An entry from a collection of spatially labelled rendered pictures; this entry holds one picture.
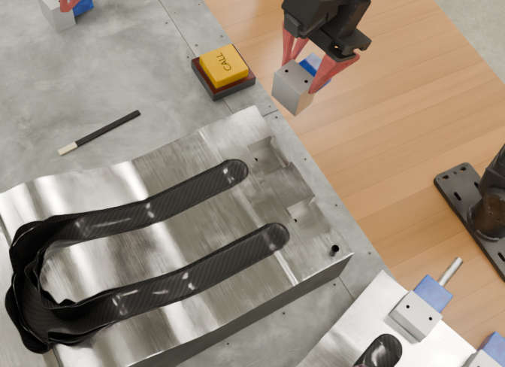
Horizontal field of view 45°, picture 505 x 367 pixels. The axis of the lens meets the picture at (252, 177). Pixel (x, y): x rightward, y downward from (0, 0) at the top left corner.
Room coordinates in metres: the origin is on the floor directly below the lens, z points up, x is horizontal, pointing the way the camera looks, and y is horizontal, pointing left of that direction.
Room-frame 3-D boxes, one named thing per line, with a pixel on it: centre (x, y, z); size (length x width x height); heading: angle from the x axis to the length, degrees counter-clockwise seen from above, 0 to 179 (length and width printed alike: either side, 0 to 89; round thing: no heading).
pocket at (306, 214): (0.35, -0.09, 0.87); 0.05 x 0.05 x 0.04; 39
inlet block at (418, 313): (0.29, -0.26, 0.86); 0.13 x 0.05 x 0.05; 146
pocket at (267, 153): (0.44, -0.02, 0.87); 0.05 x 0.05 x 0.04; 39
